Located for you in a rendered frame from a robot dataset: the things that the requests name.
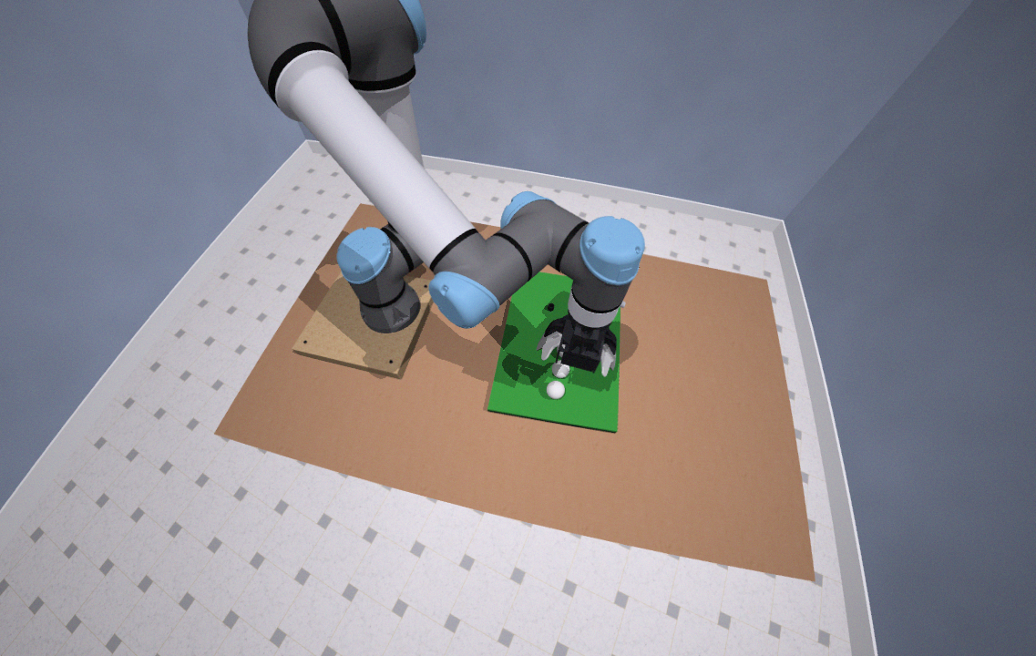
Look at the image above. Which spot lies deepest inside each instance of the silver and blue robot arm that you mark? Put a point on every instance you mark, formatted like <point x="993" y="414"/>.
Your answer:
<point x="360" y="125"/>

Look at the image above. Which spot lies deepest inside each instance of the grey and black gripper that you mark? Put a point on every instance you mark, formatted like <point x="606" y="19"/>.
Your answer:
<point x="560" y="331"/>

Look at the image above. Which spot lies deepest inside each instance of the green turf mat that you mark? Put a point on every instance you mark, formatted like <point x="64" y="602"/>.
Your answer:
<point x="520" y="383"/>

